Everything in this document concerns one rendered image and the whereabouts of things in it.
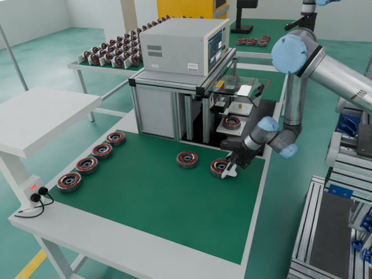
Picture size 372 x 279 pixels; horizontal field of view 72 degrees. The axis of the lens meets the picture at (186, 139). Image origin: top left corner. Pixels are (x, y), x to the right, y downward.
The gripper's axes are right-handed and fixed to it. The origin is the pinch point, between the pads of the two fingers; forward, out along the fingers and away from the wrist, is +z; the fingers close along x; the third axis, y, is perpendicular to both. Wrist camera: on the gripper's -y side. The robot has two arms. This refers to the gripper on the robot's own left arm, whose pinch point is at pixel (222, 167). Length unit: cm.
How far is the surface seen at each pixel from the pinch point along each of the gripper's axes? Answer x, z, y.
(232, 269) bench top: -49, -3, 11
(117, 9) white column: 367, 112, -224
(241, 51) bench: 199, 7, -7
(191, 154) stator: 5.6, 8.1, -15.9
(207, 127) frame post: 19.1, -3.0, -15.5
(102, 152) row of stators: -3, 32, -58
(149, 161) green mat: -1.0, 21.8, -33.3
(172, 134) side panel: 21.4, 15.3, -29.4
